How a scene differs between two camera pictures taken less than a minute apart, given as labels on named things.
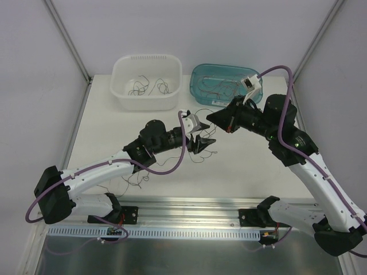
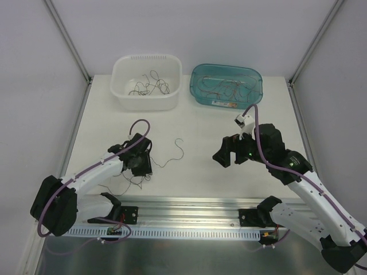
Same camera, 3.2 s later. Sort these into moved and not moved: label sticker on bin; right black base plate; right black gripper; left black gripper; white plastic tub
Moved: left black gripper; right black gripper
Not moved: right black base plate; white plastic tub; label sticker on bin
